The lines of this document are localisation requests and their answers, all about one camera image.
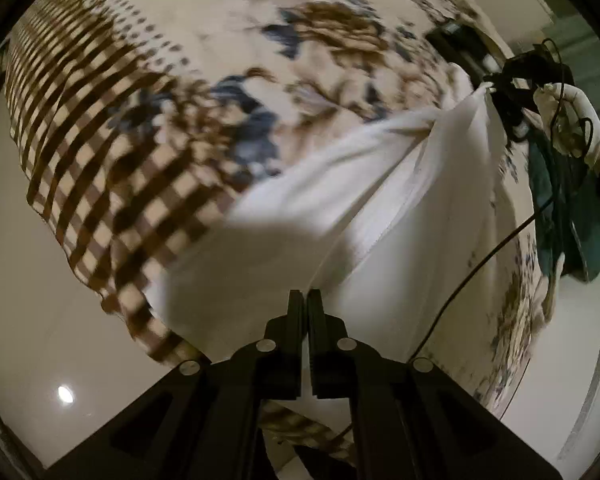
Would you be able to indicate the white gloved right hand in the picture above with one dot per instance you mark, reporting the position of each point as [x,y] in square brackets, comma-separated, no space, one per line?
[570,122]

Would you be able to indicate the floral quilt bedspread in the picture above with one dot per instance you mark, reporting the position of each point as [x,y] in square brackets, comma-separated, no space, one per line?
[139,123]

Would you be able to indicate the black striped folded garment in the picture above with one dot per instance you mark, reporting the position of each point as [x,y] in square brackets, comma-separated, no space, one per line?
[461,44]

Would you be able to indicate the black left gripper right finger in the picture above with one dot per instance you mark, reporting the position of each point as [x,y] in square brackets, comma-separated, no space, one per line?
[410,420]

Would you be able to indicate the white bed headboard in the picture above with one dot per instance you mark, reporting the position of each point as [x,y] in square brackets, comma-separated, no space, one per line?
[553,402]

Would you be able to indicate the dark green plush blanket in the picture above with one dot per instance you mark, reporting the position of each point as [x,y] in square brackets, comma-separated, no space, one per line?
[569,225]

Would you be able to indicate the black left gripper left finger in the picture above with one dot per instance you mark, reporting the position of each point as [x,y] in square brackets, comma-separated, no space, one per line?
[200,421]

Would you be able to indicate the white t-shirt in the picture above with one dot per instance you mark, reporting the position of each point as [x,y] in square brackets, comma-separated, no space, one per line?
[382,223]

